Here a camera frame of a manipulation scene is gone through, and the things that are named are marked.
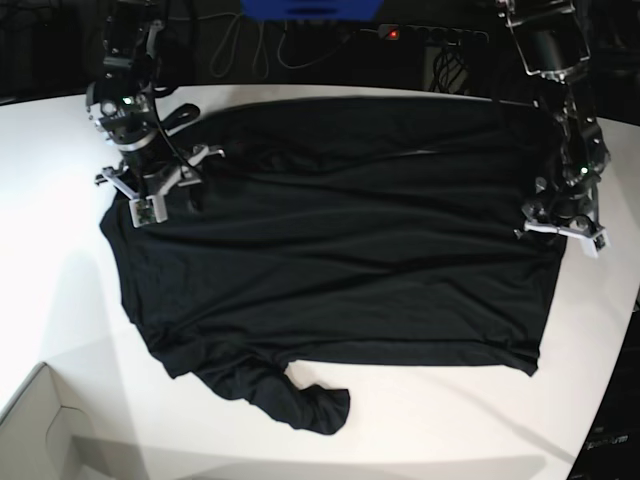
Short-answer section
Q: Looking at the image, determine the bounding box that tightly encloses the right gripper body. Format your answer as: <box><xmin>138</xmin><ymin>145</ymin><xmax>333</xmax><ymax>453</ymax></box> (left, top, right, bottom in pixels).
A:
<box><xmin>94</xmin><ymin>144</ymin><xmax>226</xmax><ymax>228</ymax></box>

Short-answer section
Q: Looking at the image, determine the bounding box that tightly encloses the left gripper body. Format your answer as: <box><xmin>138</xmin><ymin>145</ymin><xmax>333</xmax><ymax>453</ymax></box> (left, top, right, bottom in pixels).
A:
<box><xmin>514</xmin><ymin>177</ymin><xmax>611</xmax><ymax>258</ymax></box>

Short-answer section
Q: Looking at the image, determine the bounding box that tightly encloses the black t-shirt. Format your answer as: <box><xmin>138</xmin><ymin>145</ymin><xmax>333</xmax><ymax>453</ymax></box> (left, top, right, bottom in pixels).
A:
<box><xmin>100</xmin><ymin>97</ymin><xmax>566</xmax><ymax>435</ymax></box>

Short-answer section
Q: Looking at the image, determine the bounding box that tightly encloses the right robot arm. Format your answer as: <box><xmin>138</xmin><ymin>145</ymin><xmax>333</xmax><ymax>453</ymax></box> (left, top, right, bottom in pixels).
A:
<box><xmin>86</xmin><ymin>1</ymin><xmax>225</xmax><ymax>228</ymax></box>

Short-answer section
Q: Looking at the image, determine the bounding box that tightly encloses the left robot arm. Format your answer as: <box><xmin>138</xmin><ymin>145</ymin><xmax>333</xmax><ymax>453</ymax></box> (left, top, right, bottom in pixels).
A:
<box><xmin>496</xmin><ymin>1</ymin><xmax>610</xmax><ymax>258</ymax></box>

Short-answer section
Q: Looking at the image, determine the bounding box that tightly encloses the blue bin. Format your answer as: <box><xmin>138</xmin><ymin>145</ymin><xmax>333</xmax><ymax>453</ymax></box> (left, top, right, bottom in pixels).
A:
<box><xmin>241</xmin><ymin>0</ymin><xmax>383</xmax><ymax>21</ymax></box>

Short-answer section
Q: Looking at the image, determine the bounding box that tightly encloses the black power strip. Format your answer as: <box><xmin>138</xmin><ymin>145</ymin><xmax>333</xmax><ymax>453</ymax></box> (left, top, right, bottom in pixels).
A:
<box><xmin>377</xmin><ymin>23</ymin><xmax>490</xmax><ymax>46</ymax></box>

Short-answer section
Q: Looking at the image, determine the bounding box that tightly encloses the black cable bundle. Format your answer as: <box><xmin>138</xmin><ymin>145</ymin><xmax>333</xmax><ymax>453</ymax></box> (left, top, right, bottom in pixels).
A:
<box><xmin>429</xmin><ymin>44</ymin><xmax>471</xmax><ymax>96</ymax></box>

